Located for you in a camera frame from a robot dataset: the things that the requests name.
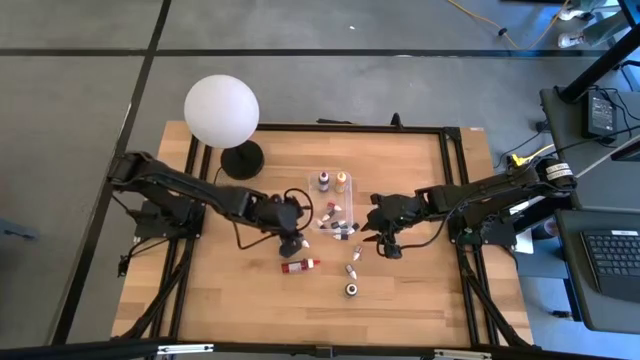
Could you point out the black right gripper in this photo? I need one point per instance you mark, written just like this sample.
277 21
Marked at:
402 209

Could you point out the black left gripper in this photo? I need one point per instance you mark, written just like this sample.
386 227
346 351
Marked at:
277 215

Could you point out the small dark dropper bottle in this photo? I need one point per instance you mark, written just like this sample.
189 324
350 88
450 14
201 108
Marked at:
354 227
342 236

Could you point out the large red food coloring bottle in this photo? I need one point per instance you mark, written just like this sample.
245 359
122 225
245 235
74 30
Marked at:
297 266

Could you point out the clear plastic bin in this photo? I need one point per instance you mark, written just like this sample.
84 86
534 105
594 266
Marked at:
347 200

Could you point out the small pink-label dropper bottle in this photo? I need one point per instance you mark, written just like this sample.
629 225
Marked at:
332 205

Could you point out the large yellow food coloring bottle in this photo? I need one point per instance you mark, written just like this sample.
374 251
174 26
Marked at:
340 185

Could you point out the large black food coloring bottle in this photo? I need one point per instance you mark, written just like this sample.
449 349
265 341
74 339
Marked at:
351 289

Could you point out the large purple food coloring bottle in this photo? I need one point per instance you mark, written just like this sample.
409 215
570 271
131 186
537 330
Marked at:
323 184

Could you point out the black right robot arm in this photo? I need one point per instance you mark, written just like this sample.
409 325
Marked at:
490 195

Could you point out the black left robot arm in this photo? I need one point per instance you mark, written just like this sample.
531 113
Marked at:
200 192

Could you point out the upright black clamp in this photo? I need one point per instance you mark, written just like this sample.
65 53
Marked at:
396 121

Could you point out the flat black clamp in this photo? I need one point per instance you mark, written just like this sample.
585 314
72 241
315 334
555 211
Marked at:
335 121

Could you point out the white globe table lamp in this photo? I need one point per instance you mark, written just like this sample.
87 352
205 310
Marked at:
220 110

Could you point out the white paper sheet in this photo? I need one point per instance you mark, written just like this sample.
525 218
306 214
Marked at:
525 245

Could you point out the dark round cup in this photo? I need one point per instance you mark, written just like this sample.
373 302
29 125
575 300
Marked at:
550 227

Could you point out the black floor plug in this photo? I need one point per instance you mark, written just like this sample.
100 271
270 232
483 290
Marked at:
560 314

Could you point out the grey side desk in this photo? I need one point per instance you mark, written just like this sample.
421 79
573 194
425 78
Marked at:
565 125

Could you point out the black beam with silver brackets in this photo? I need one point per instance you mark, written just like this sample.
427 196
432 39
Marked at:
75 351

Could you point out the black power adapter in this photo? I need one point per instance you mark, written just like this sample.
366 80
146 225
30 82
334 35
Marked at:
601 112

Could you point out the dark floor object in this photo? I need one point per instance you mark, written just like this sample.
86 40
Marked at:
15 231

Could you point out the person's foot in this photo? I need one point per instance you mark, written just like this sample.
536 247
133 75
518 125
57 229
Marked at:
570 13
570 39

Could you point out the black diagonal desk leg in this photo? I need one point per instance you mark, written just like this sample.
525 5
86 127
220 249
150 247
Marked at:
600 67

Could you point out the person's leg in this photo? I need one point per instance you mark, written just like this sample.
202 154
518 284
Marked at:
602 32

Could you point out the black monitor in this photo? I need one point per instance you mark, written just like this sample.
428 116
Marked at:
631 10

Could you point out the black aluminium table frame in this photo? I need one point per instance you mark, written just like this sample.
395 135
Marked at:
350 128

